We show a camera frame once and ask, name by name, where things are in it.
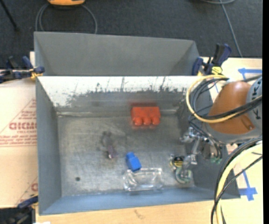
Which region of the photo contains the black and yellow round thing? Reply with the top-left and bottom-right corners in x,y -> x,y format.
170,155 -> 184,170

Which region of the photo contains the clear plastic bottle blue cap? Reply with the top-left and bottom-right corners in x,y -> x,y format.
122,151 -> 165,193

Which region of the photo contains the orange-red toy building block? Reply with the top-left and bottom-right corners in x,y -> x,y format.
130,105 -> 162,127

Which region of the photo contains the grey metal bin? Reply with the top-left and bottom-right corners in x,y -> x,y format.
33,31 -> 241,216

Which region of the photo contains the brown cardboard board red print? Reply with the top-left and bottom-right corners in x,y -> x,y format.
0,68 -> 40,210

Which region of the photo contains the pale green ring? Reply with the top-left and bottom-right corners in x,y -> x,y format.
175,167 -> 193,184

